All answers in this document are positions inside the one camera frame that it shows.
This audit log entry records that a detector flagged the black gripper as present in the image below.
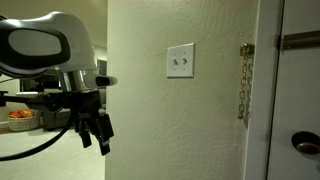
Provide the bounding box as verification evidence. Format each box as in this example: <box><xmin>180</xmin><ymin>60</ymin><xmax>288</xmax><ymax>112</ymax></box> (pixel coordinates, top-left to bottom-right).
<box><xmin>46</xmin><ymin>91</ymin><xmax>114</xmax><ymax>156</ymax></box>

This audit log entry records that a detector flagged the toggle switch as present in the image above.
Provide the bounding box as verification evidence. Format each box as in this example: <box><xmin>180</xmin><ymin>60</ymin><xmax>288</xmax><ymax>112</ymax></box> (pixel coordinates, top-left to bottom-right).
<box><xmin>173</xmin><ymin>59</ymin><xmax>178</xmax><ymax>65</ymax></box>
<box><xmin>182</xmin><ymin>57</ymin><xmax>187</xmax><ymax>65</ymax></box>

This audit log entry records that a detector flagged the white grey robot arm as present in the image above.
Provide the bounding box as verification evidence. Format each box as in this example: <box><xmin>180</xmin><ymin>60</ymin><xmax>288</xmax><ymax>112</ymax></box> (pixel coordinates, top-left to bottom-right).
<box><xmin>0</xmin><ymin>11</ymin><xmax>117</xmax><ymax>155</ymax></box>

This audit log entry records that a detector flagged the grey sectional sofa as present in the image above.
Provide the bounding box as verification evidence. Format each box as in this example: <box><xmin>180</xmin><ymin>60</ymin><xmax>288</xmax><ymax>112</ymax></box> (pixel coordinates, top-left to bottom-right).
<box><xmin>38</xmin><ymin>99</ymin><xmax>104</xmax><ymax>130</ymax></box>

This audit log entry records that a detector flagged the woven basket with orange items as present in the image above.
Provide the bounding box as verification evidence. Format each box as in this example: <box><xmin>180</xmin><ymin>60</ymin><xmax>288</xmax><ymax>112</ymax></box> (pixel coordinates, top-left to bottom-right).
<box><xmin>8</xmin><ymin>109</ymin><xmax>39</xmax><ymax>132</ymax></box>

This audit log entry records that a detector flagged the white door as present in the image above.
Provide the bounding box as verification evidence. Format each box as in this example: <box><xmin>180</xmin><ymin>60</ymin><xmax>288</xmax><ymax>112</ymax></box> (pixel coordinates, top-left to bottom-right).
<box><xmin>267</xmin><ymin>0</ymin><xmax>320</xmax><ymax>180</ymax></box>

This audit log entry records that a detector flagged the dark round door knob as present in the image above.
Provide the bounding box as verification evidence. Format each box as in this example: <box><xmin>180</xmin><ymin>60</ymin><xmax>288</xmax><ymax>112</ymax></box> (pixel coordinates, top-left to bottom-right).
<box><xmin>291</xmin><ymin>131</ymin><xmax>320</xmax><ymax>155</ymax></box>

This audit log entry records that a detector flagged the brass door hinge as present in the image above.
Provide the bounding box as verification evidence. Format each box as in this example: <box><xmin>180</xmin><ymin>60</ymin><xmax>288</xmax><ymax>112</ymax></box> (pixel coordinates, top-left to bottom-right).
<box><xmin>276</xmin><ymin>30</ymin><xmax>320</xmax><ymax>50</ymax></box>

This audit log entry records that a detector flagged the black camera on stand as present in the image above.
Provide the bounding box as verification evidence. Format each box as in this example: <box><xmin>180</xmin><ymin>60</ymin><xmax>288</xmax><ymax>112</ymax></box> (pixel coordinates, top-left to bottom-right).
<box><xmin>0</xmin><ymin>71</ymin><xmax>63</xmax><ymax>108</ymax></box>

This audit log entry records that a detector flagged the white double switch plate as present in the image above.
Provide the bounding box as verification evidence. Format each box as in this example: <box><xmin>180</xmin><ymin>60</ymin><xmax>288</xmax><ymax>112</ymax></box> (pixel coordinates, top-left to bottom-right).
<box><xmin>166</xmin><ymin>43</ymin><xmax>195</xmax><ymax>78</ymax></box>

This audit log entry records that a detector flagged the brass door chain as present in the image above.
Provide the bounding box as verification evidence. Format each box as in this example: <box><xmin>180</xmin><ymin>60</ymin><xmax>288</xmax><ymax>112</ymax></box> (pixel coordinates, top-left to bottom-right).
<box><xmin>237</xmin><ymin>42</ymin><xmax>256</xmax><ymax>120</ymax></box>

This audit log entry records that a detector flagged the white door frame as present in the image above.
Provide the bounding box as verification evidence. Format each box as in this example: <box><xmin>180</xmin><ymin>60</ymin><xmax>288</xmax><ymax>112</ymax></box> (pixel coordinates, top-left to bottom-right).
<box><xmin>243</xmin><ymin>0</ymin><xmax>285</xmax><ymax>180</ymax></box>

